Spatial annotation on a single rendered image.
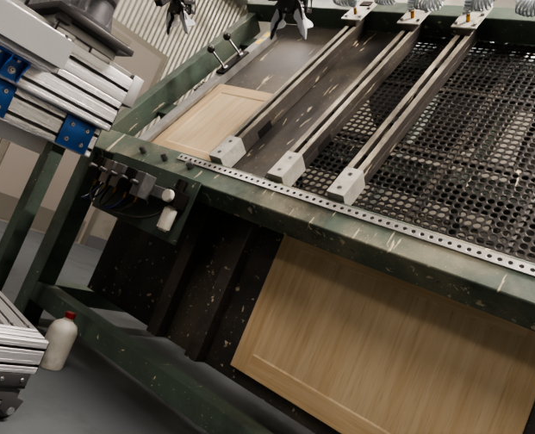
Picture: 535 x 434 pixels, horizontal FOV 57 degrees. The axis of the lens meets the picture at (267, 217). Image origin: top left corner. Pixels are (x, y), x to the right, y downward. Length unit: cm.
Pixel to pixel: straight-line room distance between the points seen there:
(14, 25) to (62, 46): 11
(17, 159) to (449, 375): 419
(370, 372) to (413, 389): 14
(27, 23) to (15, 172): 377
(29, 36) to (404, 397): 136
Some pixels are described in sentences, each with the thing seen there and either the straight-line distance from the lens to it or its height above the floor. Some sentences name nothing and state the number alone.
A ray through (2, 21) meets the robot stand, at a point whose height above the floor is 91.
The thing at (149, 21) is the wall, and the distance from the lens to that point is 552.
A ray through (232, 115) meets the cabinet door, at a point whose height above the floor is 114.
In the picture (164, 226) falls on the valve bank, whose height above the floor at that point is 62.
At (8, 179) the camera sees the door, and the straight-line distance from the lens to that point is 497.
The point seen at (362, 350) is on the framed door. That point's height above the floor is 51.
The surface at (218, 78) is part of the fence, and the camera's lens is 238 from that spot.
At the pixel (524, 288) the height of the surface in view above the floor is 83.
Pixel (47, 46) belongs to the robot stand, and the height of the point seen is 91.
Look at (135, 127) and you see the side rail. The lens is 240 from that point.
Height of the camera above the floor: 68
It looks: 4 degrees up
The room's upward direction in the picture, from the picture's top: 23 degrees clockwise
